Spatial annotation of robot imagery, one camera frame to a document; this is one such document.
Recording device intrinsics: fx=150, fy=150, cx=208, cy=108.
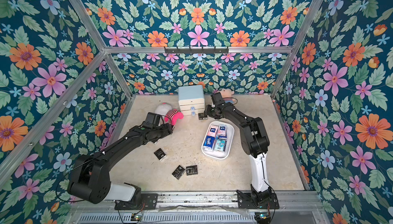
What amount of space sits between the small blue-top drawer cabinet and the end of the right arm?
11 cm

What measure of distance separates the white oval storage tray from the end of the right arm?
91mm

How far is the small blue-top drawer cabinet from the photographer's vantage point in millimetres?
997

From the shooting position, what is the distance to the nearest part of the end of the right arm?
0.74 m
